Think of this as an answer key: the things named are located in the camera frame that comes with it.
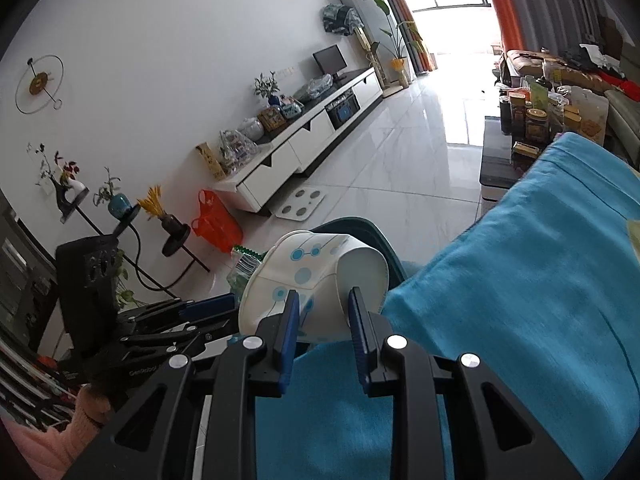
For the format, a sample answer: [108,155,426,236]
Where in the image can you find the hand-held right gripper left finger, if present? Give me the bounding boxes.
[62,290,301,480]

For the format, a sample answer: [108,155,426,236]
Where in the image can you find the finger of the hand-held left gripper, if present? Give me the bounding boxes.
[117,294,236,323]
[122,316,241,357]

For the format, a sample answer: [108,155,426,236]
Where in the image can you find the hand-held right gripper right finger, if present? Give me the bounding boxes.
[347,286,583,480]

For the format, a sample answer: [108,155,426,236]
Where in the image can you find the green clear snack wrapper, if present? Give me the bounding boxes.
[227,245,266,296]

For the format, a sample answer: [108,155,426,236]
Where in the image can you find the white paper bowl blue dots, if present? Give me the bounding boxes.
[237,230,390,343]

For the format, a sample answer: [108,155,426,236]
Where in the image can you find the teal plastic bin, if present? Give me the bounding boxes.
[312,216,408,293]

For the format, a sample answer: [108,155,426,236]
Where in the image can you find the person's left forearm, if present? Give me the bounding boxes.
[0,385,118,480]

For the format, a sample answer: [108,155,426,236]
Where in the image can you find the green trailing plant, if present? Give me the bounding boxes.
[114,260,147,311]

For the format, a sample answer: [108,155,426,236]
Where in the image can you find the dark display cabinet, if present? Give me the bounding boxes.
[0,192,63,361]

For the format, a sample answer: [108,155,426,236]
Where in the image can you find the black metal plant stand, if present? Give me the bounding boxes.
[52,187,211,301]

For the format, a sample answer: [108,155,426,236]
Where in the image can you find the orange plastic bag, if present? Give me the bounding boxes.
[191,189,244,252]

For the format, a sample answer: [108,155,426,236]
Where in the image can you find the plant in teal pot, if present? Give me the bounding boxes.
[94,167,132,218]

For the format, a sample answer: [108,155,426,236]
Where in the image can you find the yellow wheat dark vase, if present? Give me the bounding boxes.
[137,185,183,233]

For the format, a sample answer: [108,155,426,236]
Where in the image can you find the red leaf plant white vase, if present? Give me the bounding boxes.
[27,142,91,206]

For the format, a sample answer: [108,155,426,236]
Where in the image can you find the white body scale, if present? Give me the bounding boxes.
[270,186,326,222]

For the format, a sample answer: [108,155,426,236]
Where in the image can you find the yellow box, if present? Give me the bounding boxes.
[195,141,227,181]

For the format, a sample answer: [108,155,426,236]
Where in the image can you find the clear plastic packet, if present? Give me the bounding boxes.
[218,129,261,166]

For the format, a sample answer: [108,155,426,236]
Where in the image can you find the white ceramic jar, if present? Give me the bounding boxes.
[237,116,266,141]

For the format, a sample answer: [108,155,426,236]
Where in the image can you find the white black TV cabinet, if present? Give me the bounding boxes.
[210,66,383,213]

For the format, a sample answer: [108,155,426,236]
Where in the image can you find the plant in blue vase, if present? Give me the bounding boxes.
[252,71,282,108]

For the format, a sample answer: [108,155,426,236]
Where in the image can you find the clear bag with blue items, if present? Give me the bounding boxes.
[295,74,333,101]

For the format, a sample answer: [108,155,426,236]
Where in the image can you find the tall plant yellow pot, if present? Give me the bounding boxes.
[370,0,418,88]

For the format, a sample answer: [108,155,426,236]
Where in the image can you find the small black monitor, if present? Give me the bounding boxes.
[312,45,348,83]

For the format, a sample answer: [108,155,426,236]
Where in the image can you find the group of food jars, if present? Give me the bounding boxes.
[500,77,611,161]

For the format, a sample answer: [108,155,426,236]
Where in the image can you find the narrow grey orange curtain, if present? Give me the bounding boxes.
[370,0,438,76]

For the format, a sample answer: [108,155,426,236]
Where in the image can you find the covered standing fan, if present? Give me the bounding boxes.
[322,4,388,88]

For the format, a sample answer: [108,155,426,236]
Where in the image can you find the standing snack bag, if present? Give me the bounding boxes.
[565,85,610,146]

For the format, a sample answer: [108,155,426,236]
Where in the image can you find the brown leather sofa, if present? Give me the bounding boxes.
[502,47,608,93]

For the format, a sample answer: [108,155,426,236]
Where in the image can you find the white standing air conditioner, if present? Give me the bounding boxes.
[331,0,401,88]

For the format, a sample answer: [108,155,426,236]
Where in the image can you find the green sofa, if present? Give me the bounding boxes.
[602,87,640,161]

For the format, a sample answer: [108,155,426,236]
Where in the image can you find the red cloth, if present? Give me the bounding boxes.
[600,70,628,93]

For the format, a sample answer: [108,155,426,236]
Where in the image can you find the pile of dark clothes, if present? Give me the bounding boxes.
[565,42,631,71]

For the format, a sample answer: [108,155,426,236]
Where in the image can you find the brown cardboard boxes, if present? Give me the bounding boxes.
[597,12,623,46]

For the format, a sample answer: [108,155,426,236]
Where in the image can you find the round wall clock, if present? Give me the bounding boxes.
[15,55,65,112]

